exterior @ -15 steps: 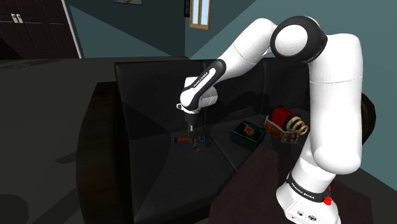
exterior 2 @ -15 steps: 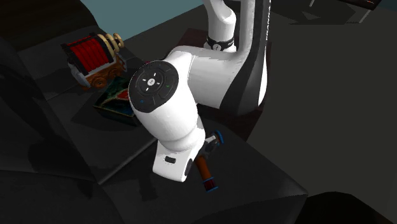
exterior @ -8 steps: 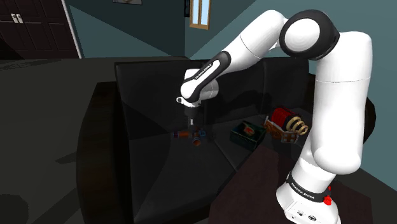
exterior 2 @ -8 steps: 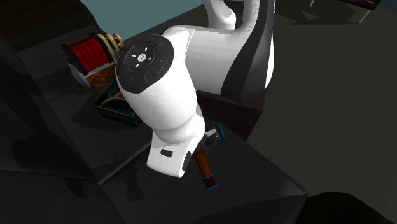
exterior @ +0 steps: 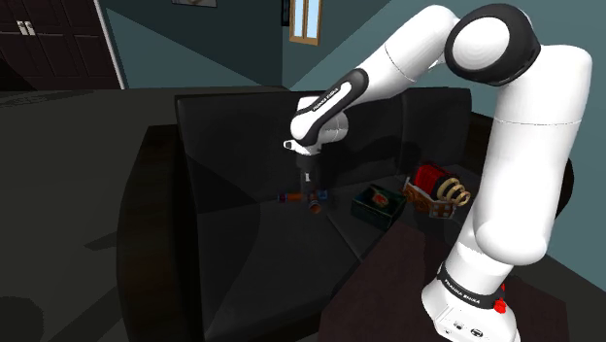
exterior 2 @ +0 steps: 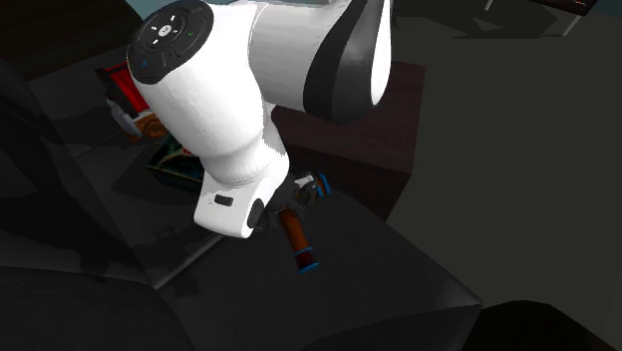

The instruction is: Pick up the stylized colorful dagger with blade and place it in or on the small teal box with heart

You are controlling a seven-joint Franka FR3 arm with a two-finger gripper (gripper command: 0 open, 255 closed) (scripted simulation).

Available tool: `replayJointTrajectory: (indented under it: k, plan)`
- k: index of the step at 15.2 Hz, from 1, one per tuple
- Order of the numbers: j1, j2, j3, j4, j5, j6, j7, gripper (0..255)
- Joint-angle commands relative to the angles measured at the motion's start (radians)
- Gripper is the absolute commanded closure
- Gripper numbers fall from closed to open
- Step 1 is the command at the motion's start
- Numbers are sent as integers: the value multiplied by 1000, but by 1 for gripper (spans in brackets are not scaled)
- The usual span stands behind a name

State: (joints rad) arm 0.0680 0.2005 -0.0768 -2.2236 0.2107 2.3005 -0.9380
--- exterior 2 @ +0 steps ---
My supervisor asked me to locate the dark maroon robot stand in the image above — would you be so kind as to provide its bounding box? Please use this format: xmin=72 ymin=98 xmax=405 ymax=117
xmin=270 ymin=60 xmax=427 ymax=222

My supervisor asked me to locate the brown hammer with blue rings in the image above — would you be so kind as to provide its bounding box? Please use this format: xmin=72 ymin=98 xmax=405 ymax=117
xmin=278 ymin=172 xmax=333 ymax=275

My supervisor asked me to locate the dark green flat box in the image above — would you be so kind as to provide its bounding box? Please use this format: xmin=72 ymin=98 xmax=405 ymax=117
xmin=145 ymin=134 xmax=205 ymax=193

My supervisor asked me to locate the dark table with thin legs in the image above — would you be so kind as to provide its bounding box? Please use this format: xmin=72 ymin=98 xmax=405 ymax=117
xmin=481 ymin=0 xmax=600 ymax=38

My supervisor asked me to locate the red white brown toy figure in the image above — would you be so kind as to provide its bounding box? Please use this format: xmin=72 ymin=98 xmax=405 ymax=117
xmin=95 ymin=62 xmax=167 ymax=144

